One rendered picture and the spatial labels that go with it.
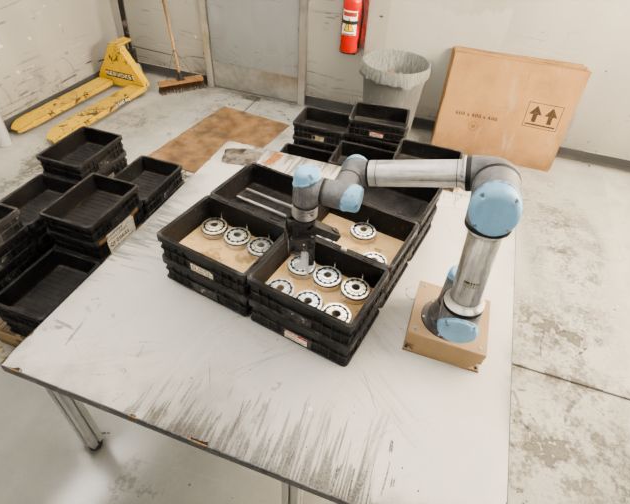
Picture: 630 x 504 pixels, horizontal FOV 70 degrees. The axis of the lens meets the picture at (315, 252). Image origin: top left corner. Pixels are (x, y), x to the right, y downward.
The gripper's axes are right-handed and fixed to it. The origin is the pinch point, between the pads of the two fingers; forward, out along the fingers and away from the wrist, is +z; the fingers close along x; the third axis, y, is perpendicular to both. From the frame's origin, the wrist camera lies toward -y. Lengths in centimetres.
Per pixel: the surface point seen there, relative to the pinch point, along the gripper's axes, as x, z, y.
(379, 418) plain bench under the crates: 40, 31, -15
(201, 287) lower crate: -21.5, 25.2, 33.9
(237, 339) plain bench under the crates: 1.0, 30.7, 23.7
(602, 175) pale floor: -153, 87, -305
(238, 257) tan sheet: -26.3, 16.8, 19.1
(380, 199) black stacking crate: -51, 14, -48
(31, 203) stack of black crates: -143, 62, 123
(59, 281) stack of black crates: -88, 74, 104
